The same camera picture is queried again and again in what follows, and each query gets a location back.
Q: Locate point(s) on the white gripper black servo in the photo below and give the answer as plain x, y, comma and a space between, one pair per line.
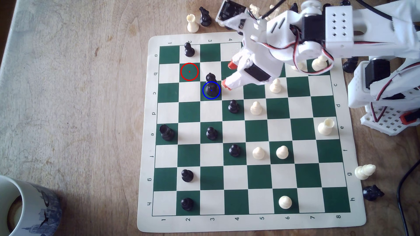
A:
256, 73

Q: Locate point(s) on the tall black chess piece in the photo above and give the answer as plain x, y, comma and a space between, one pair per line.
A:
211, 90

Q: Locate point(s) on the white printed robot arm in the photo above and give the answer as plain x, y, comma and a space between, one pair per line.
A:
338, 23

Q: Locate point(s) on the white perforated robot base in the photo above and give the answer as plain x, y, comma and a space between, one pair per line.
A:
387, 123

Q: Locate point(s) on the black chess pawn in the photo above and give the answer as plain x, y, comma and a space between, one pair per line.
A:
212, 133
233, 107
234, 150
189, 50
187, 176
187, 204

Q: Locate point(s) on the white chess pawn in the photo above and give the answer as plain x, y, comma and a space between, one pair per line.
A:
297, 67
282, 152
256, 108
284, 202
275, 87
258, 153

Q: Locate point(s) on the black chess bishop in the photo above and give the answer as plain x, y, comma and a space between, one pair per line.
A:
205, 19

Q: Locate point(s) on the white chess rook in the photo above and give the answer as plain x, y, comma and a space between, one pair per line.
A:
192, 24
326, 127

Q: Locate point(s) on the large white chess piece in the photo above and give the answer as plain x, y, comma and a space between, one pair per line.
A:
318, 65

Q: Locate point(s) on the black chess rook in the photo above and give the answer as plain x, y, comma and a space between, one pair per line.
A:
167, 132

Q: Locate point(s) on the green white chess mat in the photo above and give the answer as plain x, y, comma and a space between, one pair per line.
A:
210, 196

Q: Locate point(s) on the black chess knight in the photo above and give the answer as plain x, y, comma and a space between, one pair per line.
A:
373, 192

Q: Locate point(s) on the orange black clamp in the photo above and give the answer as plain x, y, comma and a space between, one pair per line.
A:
408, 118

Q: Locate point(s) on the white mug skyline print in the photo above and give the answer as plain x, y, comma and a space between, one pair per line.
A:
36, 203

